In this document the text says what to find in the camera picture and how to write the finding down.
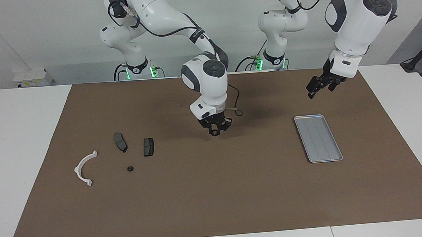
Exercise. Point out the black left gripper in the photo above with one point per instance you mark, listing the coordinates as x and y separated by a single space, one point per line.
327 75

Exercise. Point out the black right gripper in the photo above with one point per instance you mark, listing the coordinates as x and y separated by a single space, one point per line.
216 121

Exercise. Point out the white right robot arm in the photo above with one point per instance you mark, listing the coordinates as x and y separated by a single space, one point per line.
205 82

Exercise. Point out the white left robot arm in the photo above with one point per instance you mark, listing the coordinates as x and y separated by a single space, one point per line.
355 21

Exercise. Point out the silver metal tray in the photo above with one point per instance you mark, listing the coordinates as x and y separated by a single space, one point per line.
318 139

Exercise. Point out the brown table mat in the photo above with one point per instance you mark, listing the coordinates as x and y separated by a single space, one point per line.
215 191

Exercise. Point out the short dark brake pad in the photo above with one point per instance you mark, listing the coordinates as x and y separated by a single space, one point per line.
148 147

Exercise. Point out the long dark brake pad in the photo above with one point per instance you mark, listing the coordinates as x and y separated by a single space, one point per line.
120 142

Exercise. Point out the black angled stand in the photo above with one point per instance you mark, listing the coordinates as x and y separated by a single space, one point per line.
421 52

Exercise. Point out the white power strip box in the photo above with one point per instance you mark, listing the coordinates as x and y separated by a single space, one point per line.
32 78

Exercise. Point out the white semicircular bracket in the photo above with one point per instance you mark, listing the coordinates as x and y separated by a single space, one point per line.
77 170

